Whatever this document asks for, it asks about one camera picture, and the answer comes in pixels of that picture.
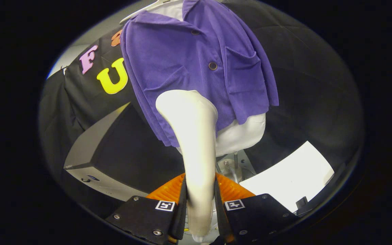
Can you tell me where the black backdrop cloth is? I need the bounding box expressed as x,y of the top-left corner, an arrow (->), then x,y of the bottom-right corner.
39,0 -> 365,218

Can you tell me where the white paper sheet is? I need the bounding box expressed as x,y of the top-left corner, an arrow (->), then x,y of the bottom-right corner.
239,141 -> 335,213

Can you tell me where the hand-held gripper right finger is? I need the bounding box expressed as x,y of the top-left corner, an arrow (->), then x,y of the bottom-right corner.
215,173 -> 300,245

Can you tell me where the grey drawer cabinet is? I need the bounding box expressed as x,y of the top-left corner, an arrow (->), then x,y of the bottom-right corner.
63,102 -> 186,201

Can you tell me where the white garment form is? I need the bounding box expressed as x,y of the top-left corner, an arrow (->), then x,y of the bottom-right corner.
147,0 -> 266,158

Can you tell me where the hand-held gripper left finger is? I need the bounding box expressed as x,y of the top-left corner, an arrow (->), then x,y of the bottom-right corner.
106,173 -> 187,245

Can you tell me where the white garment steamer head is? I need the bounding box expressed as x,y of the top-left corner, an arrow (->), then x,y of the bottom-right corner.
156,89 -> 219,243

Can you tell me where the white clothes hanger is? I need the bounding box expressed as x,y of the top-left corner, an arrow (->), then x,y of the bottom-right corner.
119,0 -> 169,25

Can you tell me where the purple corduroy jacket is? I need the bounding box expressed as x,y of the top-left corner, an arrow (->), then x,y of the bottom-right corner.
120,0 -> 279,147

